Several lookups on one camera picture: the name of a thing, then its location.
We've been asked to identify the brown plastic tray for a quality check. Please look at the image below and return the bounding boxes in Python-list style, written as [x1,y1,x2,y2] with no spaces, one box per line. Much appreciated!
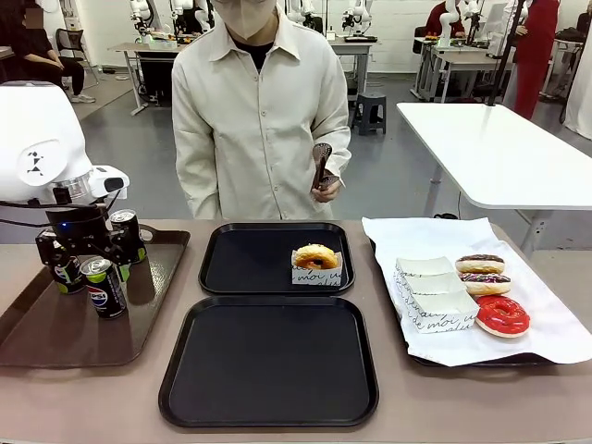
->
[0,224,191,370]

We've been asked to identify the person in cream shirt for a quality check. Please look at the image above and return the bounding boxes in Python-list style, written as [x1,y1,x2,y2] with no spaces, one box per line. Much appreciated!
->
[170,0,352,221]

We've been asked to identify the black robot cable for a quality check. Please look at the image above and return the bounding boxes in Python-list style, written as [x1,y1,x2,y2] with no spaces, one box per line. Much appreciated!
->
[0,198,50,228]

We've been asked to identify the person's right forearm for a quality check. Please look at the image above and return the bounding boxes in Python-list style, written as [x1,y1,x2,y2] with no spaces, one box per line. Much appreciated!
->
[173,129,218,219]

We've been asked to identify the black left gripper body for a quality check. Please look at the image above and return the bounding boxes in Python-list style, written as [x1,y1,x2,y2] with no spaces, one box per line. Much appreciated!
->
[44,204,115,258]

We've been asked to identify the glazed plain donut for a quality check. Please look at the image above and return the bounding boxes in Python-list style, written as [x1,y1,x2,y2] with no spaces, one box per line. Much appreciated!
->
[294,243,339,271]

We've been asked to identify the brown metal tongs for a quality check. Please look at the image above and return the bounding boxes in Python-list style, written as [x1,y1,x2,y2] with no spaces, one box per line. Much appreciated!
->
[312,142,338,191]

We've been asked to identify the white paper sheet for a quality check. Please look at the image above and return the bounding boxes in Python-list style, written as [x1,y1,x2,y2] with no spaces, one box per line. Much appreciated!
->
[361,216,592,368]

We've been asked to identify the person's left forearm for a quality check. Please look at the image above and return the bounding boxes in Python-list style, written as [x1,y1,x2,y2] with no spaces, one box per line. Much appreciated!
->
[314,92,352,186]

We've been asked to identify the red glazed donut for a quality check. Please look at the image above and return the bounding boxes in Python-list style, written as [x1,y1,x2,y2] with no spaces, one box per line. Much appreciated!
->
[474,294,532,339]

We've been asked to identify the grey plastic stool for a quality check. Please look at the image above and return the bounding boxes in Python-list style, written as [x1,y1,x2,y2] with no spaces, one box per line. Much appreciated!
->
[351,92,388,136]

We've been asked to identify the seated person in black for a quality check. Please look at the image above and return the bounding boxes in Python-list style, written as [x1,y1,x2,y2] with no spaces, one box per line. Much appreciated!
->
[0,6,97,104]

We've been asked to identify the person's left hand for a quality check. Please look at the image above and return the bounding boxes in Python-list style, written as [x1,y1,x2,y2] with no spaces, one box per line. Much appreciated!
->
[312,178,346,204]

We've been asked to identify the small black tray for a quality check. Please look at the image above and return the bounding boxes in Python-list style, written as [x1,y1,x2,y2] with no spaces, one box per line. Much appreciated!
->
[197,221,356,297]

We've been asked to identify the beige face mask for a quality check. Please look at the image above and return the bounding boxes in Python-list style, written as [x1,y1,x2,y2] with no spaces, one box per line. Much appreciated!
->
[213,0,278,41]

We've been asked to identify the black Pepsi can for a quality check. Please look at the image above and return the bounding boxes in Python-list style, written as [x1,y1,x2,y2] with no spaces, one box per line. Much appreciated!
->
[79,256,128,320]
[53,253,88,296]
[109,208,148,265]

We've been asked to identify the chocolate sprinkle donut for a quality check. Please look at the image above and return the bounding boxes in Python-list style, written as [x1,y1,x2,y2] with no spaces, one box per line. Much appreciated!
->
[455,253,506,275]
[460,271,513,297]

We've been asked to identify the grey background workbench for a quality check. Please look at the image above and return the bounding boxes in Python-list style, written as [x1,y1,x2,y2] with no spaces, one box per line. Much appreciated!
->
[328,35,384,96]
[410,35,517,104]
[107,40,186,117]

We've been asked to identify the black camera pole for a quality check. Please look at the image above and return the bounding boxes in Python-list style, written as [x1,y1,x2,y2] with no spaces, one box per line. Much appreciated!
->
[487,0,528,107]

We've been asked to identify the person in red apron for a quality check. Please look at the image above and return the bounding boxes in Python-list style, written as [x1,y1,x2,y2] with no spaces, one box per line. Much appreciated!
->
[503,0,561,120]

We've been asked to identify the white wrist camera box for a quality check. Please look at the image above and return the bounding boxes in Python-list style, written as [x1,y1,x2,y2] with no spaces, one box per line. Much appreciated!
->
[87,164,130,201]

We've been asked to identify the dark tray under paper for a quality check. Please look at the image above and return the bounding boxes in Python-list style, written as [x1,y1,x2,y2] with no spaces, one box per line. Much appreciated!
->
[369,235,563,370]

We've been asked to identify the person in red sweater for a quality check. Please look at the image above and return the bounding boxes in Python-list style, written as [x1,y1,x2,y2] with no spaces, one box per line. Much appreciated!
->
[424,1,467,39]

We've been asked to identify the black office chair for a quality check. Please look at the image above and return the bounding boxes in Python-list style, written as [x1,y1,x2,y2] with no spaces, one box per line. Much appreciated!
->
[55,27,99,88]

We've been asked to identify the large black tray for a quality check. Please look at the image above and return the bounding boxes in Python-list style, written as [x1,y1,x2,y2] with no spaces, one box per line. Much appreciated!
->
[157,295,380,429]

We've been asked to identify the white side table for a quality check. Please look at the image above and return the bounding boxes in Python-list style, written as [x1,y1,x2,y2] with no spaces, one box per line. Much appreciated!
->
[396,101,592,253]

